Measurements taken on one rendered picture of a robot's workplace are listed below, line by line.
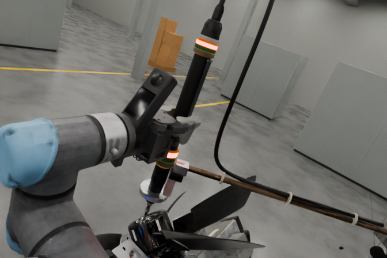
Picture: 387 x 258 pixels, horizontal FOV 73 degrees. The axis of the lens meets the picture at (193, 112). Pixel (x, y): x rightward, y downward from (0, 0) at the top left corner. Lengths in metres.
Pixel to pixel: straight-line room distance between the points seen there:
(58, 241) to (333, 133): 5.78
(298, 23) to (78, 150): 12.84
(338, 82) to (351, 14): 7.20
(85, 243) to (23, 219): 0.09
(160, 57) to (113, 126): 8.43
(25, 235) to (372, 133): 5.81
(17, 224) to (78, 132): 0.13
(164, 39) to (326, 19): 7.16
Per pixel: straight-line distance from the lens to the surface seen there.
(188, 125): 0.49
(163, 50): 8.79
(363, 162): 6.06
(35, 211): 0.40
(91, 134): 0.37
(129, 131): 0.41
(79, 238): 0.36
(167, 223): 0.81
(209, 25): 0.51
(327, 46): 12.70
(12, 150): 0.34
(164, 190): 0.63
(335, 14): 12.90
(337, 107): 5.91
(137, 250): 0.80
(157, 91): 0.44
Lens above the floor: 1.78
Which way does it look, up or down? 18 degrees down
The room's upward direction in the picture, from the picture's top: 21 degrees clockwise
